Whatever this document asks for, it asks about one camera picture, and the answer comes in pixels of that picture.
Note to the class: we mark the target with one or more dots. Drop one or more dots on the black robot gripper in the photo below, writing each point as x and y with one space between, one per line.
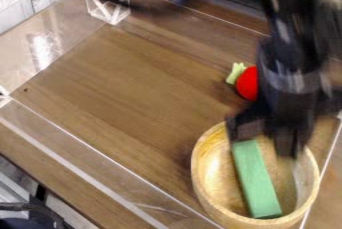
293 97

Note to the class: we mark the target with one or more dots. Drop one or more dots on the green rectangular block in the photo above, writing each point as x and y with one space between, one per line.
255 181

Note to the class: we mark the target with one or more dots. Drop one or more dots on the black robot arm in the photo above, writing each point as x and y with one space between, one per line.
305 35

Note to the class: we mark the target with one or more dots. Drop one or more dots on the brown wooden bowl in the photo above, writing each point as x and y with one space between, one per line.
217 186

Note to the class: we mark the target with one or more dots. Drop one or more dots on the red plush strawberry toy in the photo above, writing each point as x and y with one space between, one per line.
243 78

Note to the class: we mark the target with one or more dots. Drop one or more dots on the black clamp under table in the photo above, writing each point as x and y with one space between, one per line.
44 215

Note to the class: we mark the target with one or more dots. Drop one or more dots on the clear acrylic table barrier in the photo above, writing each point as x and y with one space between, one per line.
114 118

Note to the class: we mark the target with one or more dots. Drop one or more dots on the clear acrylic corner bracket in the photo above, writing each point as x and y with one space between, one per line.
107 11

